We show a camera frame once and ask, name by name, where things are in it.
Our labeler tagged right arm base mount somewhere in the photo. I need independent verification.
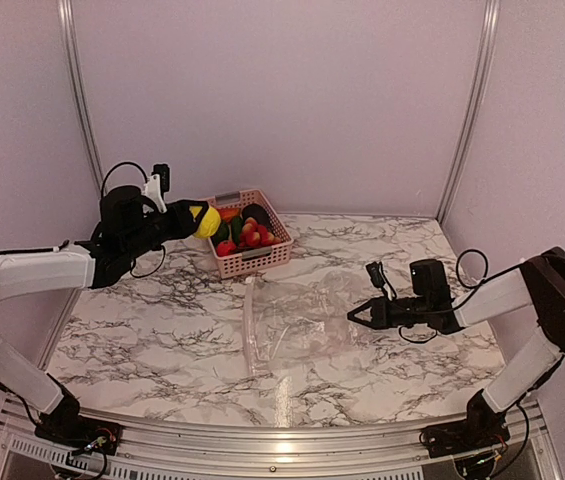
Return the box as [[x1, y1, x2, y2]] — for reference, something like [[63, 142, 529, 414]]
[[419, 420, 510, 458]]

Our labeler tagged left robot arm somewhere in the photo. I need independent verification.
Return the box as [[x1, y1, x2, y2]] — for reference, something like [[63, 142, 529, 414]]
[[0, 179, 221, 445]]

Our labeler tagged red fake pomegranate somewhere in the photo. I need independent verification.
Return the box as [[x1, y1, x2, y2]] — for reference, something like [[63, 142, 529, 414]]
[[216, 240, 237, 257]]

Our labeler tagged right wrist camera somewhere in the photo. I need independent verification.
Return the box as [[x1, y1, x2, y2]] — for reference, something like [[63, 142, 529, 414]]
[[365, 261, 389, 290]]

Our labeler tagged yellow fake bell pepper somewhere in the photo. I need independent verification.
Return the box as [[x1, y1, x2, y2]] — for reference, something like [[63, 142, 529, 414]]
[[189, 206, 222, 239]]

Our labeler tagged green fake avocado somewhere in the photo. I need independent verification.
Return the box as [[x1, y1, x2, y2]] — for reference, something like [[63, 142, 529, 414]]
[[212, 222, 231, 243]]

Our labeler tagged purple fake eggplant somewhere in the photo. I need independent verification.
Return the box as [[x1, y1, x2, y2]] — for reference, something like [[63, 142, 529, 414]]
[[241, 203, 273, 230]]

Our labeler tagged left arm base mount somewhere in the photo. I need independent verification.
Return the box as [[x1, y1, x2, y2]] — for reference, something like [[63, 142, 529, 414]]
[[35, 416, 122, 456]]

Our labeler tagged pink plastic basket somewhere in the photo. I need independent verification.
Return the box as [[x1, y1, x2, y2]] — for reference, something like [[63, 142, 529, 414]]
[[207, 189, 293, 279]]

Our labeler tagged front aluminium rail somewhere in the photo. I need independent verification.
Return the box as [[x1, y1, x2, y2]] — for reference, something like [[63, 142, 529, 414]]
[[0, 407, 563, 480]]

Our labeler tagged left aluminium frame post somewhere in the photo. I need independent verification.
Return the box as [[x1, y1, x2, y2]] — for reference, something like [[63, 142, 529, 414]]
[[57, 0, 105, 196]]

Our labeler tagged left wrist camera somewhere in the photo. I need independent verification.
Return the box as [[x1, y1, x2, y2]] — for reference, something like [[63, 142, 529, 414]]
[[143, 163, 170, 213]]

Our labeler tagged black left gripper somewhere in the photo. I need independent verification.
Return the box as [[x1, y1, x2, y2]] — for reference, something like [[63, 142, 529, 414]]
[[122, 199, 207, 260]]

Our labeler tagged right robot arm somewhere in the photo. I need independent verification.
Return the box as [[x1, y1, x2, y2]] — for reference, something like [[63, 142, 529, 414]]
[[347, 247, 565, 448]]

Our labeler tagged red orange fake mango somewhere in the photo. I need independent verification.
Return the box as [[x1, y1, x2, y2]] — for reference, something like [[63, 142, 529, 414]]
[[218, 208, 241, 223]]

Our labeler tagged green fake cucumber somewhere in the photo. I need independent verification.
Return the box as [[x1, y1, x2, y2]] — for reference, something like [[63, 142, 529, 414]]
[[230, 216, 244, 245]]

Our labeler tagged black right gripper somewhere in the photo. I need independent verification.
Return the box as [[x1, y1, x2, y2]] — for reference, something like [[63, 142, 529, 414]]
[[348, 295, 431, 330]]

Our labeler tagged right aluminium frame post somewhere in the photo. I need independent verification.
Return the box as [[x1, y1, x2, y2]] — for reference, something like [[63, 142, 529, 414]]
[[436, 0, 501, 225]]

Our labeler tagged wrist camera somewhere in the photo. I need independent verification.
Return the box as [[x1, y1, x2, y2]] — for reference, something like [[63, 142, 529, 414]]
[[143, 163, 170, 213], [365, 261, 389, 290]]

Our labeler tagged clear zip top bag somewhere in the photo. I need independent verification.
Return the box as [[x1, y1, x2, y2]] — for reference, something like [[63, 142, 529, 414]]
[[242, 271, 373, 374]]

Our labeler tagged red fake lychee bunch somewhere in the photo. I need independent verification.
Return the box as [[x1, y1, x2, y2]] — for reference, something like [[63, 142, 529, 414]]
[[237, 218, 278, 250]]

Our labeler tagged aluminium frame post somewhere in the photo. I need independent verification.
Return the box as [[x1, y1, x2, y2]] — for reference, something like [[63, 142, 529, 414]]
[[436, 0, 501, 225], [57, 0, 105, 196]]

